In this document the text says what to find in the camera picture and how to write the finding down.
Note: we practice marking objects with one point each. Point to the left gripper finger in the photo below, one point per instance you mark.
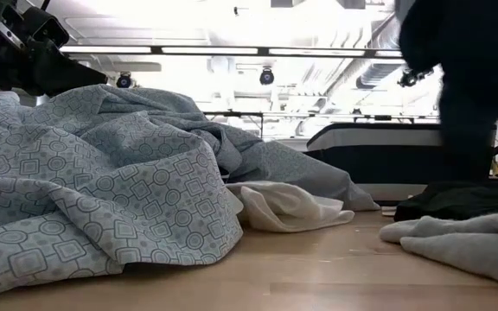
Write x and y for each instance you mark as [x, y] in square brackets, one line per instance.
[76, 78]

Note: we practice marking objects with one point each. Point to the light blue patterned sheet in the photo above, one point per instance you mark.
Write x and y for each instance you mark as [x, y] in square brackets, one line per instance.
[102, 173]

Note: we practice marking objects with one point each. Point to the white cloth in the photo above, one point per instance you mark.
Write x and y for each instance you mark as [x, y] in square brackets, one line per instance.
[283, 207]

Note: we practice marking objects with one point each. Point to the large black garment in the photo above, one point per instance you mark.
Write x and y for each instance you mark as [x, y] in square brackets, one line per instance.
[461, 198]

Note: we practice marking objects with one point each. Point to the light grey sock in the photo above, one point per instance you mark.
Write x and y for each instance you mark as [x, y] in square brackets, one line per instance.
[469, 246]

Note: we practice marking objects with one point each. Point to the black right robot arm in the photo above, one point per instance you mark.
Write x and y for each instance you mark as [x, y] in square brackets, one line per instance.
[469, 43]

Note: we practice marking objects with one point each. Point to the overhead LED light bar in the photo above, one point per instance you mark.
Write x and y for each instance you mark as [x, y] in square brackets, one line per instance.
[210, 50]

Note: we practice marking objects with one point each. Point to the navy white striped fabric bin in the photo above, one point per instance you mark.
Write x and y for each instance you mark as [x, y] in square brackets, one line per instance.
[383, 142]

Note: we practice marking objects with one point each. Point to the black ceiling spotlight cluster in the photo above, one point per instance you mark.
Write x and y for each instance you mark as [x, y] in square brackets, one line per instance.
[413, 77]

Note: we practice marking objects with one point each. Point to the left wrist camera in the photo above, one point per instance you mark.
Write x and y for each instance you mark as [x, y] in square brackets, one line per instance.
[48, 28]

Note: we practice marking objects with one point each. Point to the silver ventilation duct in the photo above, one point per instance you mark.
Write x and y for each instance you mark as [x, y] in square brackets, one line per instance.
[378, 69]

